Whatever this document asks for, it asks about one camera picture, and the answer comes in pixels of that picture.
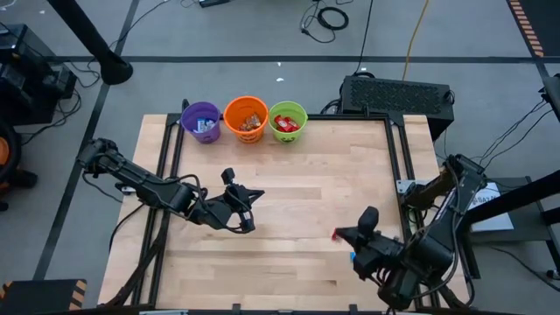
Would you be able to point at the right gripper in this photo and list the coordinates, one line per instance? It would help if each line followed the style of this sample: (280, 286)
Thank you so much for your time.
(368, 219)

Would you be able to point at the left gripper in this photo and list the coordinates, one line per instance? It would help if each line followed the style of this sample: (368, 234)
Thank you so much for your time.
(228, 175)

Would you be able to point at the red KitKat bar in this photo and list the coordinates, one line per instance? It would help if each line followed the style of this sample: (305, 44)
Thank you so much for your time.
(335, 236)
(280, 122)
(293, 125)

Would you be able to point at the white blue Hershey's bar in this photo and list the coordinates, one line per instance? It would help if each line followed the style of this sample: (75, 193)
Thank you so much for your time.
(352, 257)
(200, 127)
(210, 124)

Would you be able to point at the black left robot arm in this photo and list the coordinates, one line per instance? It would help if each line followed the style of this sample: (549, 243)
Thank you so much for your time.
(131, 179)

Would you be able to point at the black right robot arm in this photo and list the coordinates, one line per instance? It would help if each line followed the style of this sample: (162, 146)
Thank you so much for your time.
(442, 236)

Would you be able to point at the orange halloween bucket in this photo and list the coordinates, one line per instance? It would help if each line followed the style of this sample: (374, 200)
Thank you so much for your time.
(236, 114)

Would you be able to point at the green halloween bucket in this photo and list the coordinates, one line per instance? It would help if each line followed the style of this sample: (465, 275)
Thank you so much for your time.
(302, 116)

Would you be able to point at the purple halloween bucket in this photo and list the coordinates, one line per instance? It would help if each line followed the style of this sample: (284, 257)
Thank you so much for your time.
(192, 116)

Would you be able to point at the white printed paper sheet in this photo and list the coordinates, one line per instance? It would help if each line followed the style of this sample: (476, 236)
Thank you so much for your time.
(494, 219)

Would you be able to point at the black metal stand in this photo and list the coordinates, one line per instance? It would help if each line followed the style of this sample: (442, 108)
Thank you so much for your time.
(525, 194)

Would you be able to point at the black power strip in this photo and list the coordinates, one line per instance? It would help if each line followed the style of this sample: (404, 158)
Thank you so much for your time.
(214, 2)

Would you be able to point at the black hazard striped mat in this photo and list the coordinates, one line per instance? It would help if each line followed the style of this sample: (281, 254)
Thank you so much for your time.
(39, 297)
(542, 22)

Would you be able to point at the black equipment rack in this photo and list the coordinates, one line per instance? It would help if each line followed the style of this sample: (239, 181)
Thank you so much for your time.
(30, 79)

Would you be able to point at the black orange floor machine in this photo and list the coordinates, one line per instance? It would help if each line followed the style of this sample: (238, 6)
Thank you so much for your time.
(3, 151)

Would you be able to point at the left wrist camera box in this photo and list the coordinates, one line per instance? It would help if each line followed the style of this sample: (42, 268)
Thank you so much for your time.
(216, 212)

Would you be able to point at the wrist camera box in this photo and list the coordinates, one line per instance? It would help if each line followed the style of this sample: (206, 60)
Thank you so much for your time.
(216, 212)
(389, 254)

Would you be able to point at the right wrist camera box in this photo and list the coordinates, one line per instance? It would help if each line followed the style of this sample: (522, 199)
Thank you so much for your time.
(389, 254)

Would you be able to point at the black table frame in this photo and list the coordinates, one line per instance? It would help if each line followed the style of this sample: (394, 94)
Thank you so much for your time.
(350, 117)

